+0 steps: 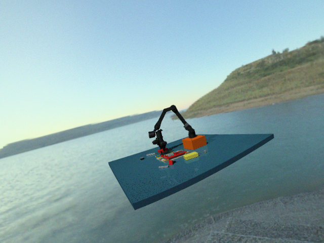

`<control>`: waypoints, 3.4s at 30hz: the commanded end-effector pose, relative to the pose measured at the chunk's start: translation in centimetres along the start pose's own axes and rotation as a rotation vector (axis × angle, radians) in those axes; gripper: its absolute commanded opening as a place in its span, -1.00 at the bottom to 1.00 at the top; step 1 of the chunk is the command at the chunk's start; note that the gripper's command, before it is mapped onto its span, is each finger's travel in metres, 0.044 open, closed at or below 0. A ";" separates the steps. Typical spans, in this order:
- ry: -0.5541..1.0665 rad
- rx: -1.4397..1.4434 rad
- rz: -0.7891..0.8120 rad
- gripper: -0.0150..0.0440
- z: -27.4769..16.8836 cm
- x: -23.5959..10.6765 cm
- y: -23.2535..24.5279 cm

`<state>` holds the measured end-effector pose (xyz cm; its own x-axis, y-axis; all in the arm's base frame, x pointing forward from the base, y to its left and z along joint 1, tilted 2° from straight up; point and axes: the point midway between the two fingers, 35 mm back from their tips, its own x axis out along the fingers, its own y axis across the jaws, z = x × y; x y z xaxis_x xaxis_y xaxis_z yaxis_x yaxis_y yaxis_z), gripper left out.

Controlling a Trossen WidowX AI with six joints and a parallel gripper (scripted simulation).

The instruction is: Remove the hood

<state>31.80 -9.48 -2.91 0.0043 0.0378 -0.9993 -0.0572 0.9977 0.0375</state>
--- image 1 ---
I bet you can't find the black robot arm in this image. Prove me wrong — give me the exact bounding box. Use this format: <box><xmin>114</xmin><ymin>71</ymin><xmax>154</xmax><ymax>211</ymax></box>
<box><xmin>148</xmin><ymin>105</ymin><xmax>196</xmax><ymax>145</ymax></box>

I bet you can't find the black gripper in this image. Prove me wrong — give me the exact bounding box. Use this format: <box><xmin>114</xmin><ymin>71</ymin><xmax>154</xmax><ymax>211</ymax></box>
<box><xmin>157</xmin><ymin>136</ymin><xmax>167</xmax><ymax>151</ymax></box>

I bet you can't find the yellow rectangular block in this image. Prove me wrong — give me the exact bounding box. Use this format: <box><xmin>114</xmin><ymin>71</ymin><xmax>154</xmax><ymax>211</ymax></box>
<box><xmin>183</xmin><ymin>152</ymin><xmax>198</xmax><ymax>160</ymax></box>

